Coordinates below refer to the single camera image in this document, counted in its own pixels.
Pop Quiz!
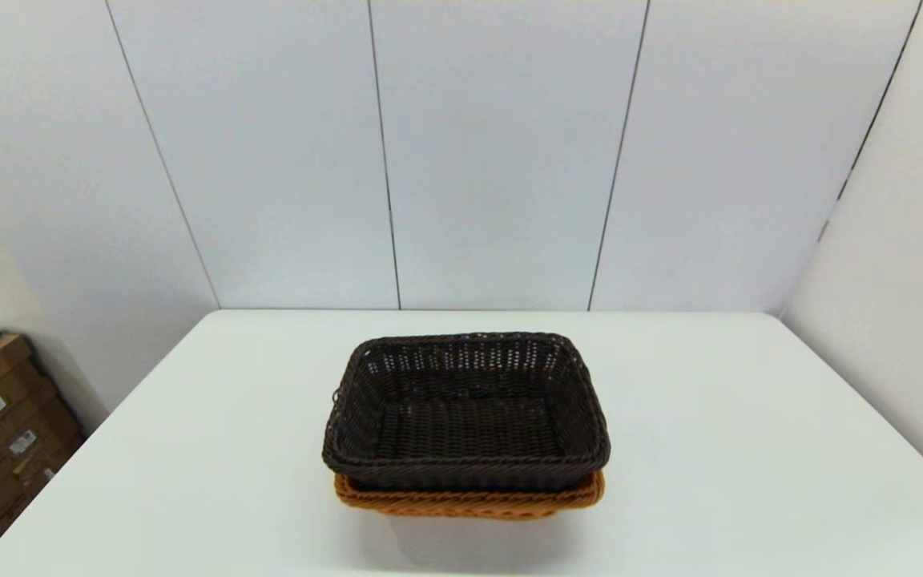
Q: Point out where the dark brown wicker basket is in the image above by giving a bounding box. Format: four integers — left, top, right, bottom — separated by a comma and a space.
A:
321, 331, 612, 494

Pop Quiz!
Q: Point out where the orange wicker basket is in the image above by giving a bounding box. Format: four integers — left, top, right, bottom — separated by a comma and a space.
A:
333, 471, 607, 522

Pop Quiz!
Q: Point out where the cardboard box with white label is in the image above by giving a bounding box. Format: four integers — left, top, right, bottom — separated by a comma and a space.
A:
0, 370, 62, 474
0, 405, 84, 502

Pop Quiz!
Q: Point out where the cardboard box with small labels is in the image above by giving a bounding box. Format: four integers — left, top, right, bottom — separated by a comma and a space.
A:
0, 449, 82, 536

